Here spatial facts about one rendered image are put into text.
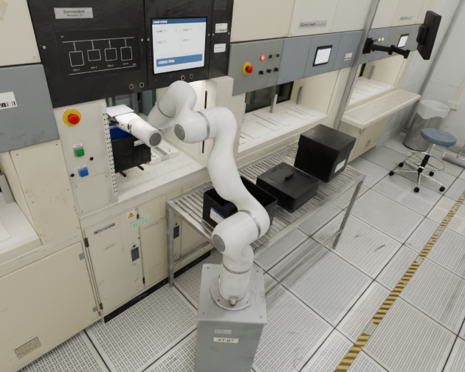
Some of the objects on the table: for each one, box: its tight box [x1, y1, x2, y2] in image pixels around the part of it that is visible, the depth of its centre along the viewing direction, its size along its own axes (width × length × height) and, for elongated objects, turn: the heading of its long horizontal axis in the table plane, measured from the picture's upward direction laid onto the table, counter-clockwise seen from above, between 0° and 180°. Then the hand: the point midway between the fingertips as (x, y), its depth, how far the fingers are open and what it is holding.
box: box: [294, 124, 357, 183], centre depth 220 cm, size 29×29×25 cm
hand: (118, 114), depth 156 cm, fingers closed on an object, 3 cm apart
